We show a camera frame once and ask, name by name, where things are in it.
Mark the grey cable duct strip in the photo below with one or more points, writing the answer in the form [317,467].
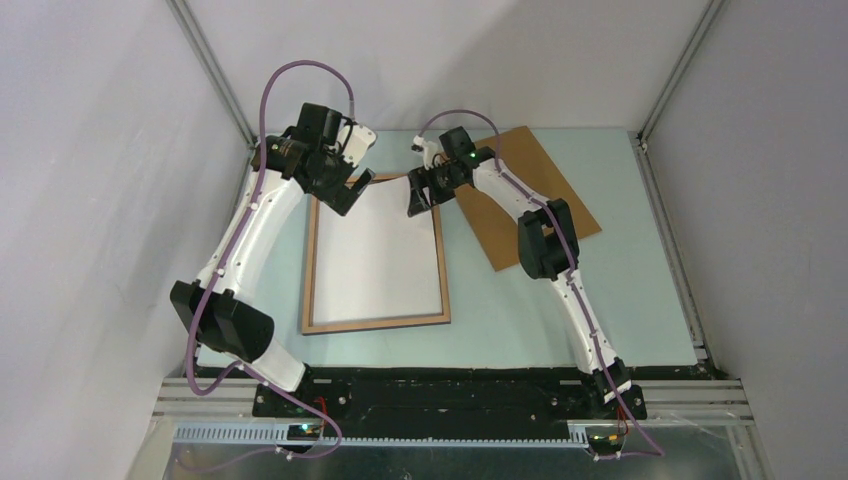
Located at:
[286,435]

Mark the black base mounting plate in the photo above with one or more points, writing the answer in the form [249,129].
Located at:
[524,403]

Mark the brown cardboard backing board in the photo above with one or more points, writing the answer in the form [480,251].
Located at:
[491,205]

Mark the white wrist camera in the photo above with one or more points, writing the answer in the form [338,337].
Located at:
[355,141]
[428,150]

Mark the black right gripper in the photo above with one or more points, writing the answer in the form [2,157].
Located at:
[420,179]

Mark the aluminium enclosure rail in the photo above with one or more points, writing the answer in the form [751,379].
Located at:
[203,51]

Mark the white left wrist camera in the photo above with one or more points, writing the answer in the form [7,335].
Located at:
[355,141]

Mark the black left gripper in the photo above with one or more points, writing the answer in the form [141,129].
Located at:
[345,197]

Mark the sunflower photo print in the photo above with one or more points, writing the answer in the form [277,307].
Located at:
[378,252]

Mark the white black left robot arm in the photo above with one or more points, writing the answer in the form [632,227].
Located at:
[217,308]

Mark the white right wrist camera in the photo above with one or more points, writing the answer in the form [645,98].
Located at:
[428,150]

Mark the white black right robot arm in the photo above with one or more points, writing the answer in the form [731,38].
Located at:
[547,243]

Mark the wooden picture frame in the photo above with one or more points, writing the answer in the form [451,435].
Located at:
[374,255]

